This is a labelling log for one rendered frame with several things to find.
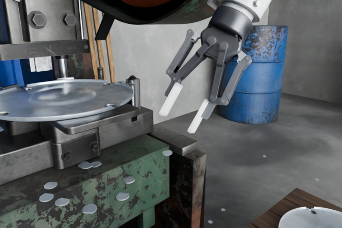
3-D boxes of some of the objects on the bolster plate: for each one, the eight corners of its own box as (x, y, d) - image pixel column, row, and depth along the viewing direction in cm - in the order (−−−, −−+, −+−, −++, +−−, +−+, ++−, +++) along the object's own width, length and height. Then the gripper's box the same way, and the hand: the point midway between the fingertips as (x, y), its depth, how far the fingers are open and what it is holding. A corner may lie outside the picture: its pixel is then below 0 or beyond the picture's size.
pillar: (71, 93, 77) (65, 43, 73) (63, 95, 76) (57, 43, 72) (67, 92, 79) (62, 43, 75) (60, 93, 77) (54, 43, 73)
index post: (141, 112, 71) (140, 76, 69) (132, 114, 69) (131, 77, 67) (135, 109, 73) (134, 74, 71) (125, 112, 71) (124, 76, 69)
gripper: (188, -12, 51) (130, 98, 53) (285, 26, 45) (215, 151, 46) (198, 5, 58) (146, 102, 60) (283, 40, 52) (222, 148, 53)
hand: (183, 110), depth 53 cm, fingers open, 6 cm apart
